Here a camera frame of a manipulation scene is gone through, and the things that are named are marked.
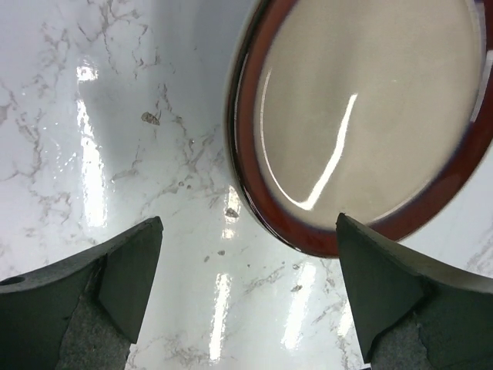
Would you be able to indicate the dark red plate front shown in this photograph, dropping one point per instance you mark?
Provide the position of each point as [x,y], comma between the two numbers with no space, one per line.
[380,110]

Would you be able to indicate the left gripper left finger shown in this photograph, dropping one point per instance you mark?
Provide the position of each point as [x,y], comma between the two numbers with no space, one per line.
[85,311]

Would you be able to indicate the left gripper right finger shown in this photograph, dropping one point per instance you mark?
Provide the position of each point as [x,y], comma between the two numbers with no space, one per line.
[412,311]

